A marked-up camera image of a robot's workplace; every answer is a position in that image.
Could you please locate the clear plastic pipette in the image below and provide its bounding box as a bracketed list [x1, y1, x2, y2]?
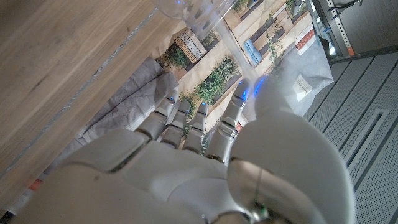
[213, 20, 261, 83]

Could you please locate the grey tape outline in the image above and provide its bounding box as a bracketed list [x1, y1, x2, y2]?
[0, 7, 158, 181]

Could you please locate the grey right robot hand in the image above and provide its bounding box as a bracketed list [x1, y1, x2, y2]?
[9, 76, 357, 224]

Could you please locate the clear hourglass plastic cup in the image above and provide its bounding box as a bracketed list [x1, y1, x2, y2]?
[152, 0, 237, 41]

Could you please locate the printed fabric backdrop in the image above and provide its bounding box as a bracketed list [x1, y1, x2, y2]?
[27, 0, 335, 192]

